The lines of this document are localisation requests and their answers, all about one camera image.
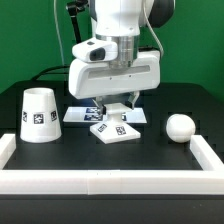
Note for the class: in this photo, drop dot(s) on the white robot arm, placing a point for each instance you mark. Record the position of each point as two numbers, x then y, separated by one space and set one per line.
111 62

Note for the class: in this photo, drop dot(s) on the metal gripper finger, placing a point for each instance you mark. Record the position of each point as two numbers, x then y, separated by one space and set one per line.
99 105
133 97

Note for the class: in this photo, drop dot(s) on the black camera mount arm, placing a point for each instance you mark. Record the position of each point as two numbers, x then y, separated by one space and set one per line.
74 8

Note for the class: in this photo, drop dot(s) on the white marker tag plate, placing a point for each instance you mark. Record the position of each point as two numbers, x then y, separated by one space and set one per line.
89 114

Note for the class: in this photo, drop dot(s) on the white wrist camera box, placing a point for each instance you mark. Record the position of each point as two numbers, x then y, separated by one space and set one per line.
95 50

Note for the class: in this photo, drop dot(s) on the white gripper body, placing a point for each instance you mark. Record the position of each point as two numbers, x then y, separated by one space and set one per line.
89 80

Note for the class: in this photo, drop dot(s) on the white conical lamp shade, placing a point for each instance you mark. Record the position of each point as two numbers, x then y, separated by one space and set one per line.
40 121

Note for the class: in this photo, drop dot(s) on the white lamp bulb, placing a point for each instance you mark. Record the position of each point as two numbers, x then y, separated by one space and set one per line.
180 128

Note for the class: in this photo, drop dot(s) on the white lamp base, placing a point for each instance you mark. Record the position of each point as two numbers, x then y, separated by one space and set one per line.
114 129

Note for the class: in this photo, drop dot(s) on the white U-shaped fence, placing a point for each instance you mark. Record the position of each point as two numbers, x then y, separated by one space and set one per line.
209 180

